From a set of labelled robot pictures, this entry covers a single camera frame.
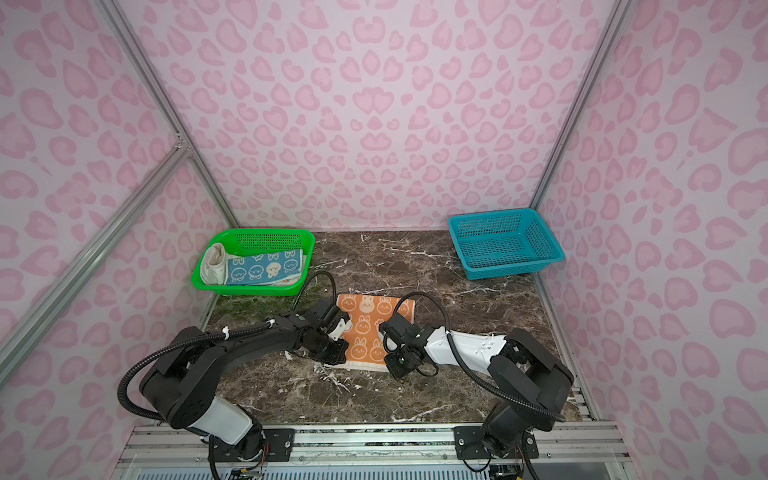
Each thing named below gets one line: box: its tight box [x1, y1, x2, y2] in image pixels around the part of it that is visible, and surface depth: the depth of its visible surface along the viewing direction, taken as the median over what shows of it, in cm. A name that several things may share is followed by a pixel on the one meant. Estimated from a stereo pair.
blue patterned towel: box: [225, 249, 304, 286], surface depth 106 cm
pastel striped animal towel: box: [200, 243, 237, 285], surface depth 100 cm
